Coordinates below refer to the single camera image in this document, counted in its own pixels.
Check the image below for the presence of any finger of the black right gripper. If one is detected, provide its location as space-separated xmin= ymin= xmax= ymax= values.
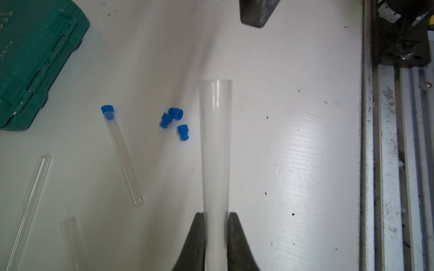
xmin=239 ymin=0 xmax=280 ymax=28

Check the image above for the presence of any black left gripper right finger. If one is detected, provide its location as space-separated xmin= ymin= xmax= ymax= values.
xmin=227 ymin=212 xmax=260 ymax=271

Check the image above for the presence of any blue stopper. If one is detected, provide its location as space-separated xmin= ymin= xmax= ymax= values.
xmin=168 ymin=107 xmax=184 ymax=120
xmin=177 ymin=124 xmax=189 ymax=141
xmin=159 ymin=113 xmax=174 ymax=129
xmin=101 ymin=105 xmax=115 ymax=121

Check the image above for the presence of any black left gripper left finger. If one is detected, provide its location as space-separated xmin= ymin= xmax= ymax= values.
xmin=172 ymin=212 xmax=206 ymax=271

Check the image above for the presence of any clear test tube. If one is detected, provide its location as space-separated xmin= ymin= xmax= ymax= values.
xmin=105 ymin=115 xmax=145 ymax=207
xmin=200 ymin=80 xmax=232 ymax=271
xmin=1 ymin=154 xmax=52 ymax=271
xmin=60 ymin=217 xmax=89 ymax=271

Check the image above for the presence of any green plastic tool case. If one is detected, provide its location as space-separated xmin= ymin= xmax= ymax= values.
xmin=1 ymin=1 xmax=90 ymax=131

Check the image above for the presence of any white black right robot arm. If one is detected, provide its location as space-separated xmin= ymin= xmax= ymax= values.
xmin=371 ymin=0 xmax=434 ymax=68

